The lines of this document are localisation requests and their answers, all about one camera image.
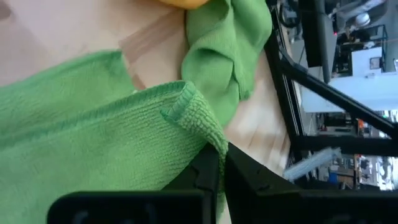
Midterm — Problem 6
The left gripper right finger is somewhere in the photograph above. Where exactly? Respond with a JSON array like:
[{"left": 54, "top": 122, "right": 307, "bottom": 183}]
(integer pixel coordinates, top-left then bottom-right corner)
[{"left": 224, "top": 142, "right": 301, "bottom": 224}]

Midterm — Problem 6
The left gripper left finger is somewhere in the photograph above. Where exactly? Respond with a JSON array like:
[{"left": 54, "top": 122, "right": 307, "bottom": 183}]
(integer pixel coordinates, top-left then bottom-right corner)
[{"left": 161, "top": 142, "right": 221, "bottom": 224}]

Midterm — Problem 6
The green microfiber towel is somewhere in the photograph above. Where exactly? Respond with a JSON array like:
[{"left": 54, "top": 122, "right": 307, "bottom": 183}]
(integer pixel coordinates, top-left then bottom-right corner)
[
  {"left": 181, "top": 0, "right": 274, "bottom": 128},
  {"left": 0, "top": 49, "right": 229, "bottom": 224}
]

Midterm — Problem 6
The orange microfiber towel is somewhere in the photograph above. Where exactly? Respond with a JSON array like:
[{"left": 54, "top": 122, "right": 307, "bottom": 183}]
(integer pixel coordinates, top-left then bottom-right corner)
[{"left": 157, "top": 0, "right": 212, "bottom": 10}]

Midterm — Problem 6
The white room table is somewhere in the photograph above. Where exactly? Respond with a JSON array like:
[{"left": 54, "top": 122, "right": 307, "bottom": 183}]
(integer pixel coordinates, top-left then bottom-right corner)
[{"left": 300, "top": 46, "right": 398, "bottom": 113}]

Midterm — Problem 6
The black aluminium table frame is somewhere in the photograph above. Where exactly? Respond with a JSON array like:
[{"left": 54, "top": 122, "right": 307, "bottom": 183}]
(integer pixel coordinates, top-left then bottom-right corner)
[{"left": 263, "top": 0, "right": 398, "bottom": 158}]

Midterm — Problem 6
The black upright post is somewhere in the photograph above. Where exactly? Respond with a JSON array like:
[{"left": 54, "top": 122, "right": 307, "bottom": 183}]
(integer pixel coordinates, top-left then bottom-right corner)
[{"left": 297, "top": 0, "right": 339, "bottom": 85}]

